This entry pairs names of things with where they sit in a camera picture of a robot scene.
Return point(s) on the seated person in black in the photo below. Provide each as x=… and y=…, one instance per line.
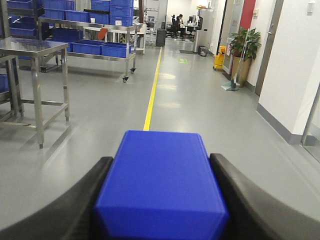
x=177, y=26

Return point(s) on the small blue plastic box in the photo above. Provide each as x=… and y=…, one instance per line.
x=160, y=186

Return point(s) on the steel work table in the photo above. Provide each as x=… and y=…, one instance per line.
x=12, y=47

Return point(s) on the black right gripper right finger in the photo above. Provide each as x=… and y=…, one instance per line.
x=254, y=214

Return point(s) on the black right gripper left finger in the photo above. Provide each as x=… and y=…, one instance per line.
x=70, y=216

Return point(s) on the dark trash bin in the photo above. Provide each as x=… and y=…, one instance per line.
x=160, y=37

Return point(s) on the tall potted green plant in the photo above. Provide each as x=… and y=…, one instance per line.
x=244, y=47

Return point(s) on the steel wheeled shelf cart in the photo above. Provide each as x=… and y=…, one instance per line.
x=131, y=34

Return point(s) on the yellow mop bucket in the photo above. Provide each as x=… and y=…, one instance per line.
x=219, y=58

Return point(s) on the blue plastic crate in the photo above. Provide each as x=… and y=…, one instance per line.
x=91, y=47
x=114, y=49

